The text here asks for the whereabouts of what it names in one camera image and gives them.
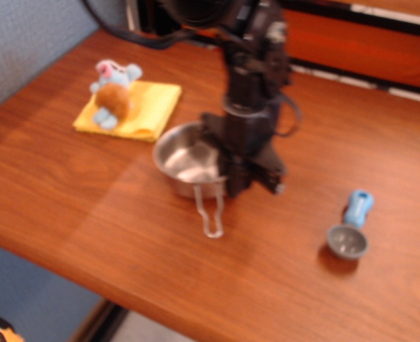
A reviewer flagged orange panel black frame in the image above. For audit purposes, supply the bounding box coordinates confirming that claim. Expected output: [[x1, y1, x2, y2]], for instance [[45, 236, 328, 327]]
[[145, 1, 420, 93]]

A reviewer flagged blue handled grey scoop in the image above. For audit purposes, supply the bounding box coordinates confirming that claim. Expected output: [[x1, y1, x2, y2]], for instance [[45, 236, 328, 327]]
[[326, 190, 374, 260]]

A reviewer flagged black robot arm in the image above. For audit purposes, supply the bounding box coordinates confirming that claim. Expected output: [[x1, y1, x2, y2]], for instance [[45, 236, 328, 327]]
[[163, 1, 289, 197]]

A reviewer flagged blue elephant plush toy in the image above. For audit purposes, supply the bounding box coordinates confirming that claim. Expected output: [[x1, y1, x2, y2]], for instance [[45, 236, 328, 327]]
[[90, 59, 143, 130]]

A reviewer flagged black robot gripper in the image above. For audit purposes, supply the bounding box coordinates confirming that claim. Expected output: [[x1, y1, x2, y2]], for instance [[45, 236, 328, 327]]
[[201, 101, 286, 198]]

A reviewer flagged yellow folded cloth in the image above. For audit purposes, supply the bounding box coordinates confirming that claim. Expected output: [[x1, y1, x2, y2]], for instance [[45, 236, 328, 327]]
[[73, 81, 182, 142]]

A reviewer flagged stainless steel pan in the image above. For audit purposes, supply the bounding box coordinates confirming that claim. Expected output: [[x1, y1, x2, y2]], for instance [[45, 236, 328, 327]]
[[152, 122, 226, 239]]

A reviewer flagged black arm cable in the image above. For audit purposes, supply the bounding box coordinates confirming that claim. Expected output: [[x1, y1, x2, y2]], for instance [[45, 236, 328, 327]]
[[81, 0, 232, 49]]

